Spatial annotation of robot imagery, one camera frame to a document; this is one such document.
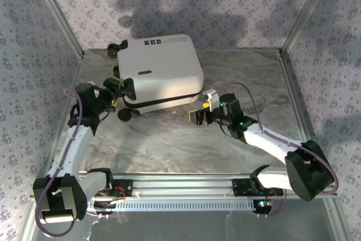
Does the black controller board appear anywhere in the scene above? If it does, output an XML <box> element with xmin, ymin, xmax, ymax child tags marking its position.
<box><xmin>93</xmin><ymin>199</ymin><xmax>121</xmax><ymax>215</ymax></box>
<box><xmin>253</xmin><ymin>199</ymin><xmax>274</xmax><ymax>214</ymax></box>

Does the grey metal base panel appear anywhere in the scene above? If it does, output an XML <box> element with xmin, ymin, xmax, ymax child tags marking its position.
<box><xmin>30</xmin><ymin>211</ymin><xmax>344</xmax><ymax>241</ymax></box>

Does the aluminium mounting rail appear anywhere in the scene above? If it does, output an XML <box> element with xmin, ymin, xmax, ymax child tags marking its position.
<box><xmin>30</xmin><ymin>170</ymin><xmax>338</xmax><ymax>199</ymax></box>

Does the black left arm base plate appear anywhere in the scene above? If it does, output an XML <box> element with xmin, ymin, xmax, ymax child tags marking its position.
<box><xmin>106</xmin><ymin>178</ymin><xmax>134</xmax><ymax>198</ymax></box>

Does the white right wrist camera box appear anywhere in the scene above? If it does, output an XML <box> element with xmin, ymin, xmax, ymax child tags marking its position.
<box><xmin>202</xmin><ymin>89</ymin><xmax>218</xmax><ymax>112</ymax></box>

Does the aluminium side rail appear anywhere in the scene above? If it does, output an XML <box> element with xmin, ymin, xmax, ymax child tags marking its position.
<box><xmin>278</xmin><ymin>50</ymin><xmax>331</xmax><ymax>177</ymax></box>
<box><xmin>36</xmin><ymin>53</ymin><xmax>85</xmax><ymax>179</ymax></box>

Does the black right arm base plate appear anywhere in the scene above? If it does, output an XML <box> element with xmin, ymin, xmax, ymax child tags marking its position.
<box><xmin>231</xmin><ymin>178</ymin><xmax>284</xmax><ymax>196</ymax></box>

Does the white slotted cable duct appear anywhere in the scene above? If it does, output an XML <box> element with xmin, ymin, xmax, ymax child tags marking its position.
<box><xmin>86</xmin><ymin>200</ymin><xmax>256</xmax><ymax>212</ymax></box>

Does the aluminium frame post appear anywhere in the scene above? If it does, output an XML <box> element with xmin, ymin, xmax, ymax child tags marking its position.
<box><xmin>280</xmin><ymin>0</ymin><xmax>338</xmax><ymax>55</ymax></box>
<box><xmin>27</xmin><ymin>0</ymin><xmax>86</xmax><ymax>60</ymax></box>

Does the white hard-shell suitcase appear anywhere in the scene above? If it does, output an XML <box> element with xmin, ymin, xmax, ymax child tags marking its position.
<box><xmin>106</xmin><ymin>34</ymin><xmax>205</xmax><ymax>122</ymax></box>

